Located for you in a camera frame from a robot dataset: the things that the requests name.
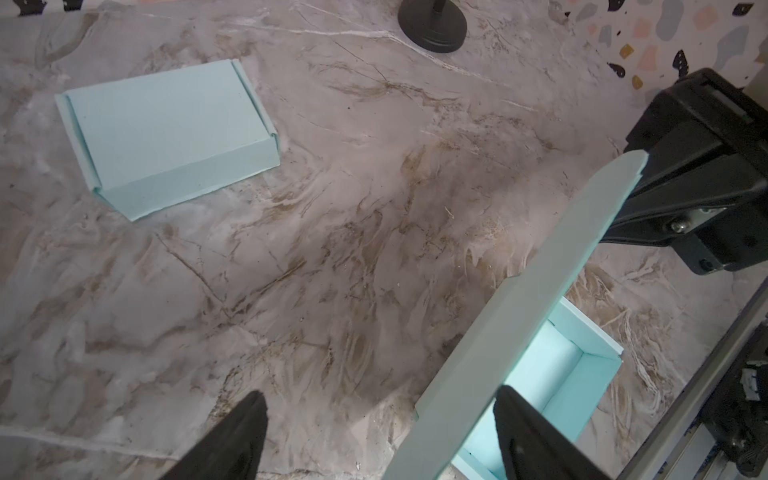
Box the aluminium mounting rail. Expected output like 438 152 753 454
618 282 767 480

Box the mint paper box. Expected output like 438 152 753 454
55 59 280 221
385 150 648 479

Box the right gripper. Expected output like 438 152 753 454
603 68 767 275

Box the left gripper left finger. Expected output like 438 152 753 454
161 390 268 480

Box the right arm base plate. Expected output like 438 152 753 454
701 322 767 478

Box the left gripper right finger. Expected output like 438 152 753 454
493 385 608 480

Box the black microphone stand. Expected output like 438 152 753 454
397 0 467 53

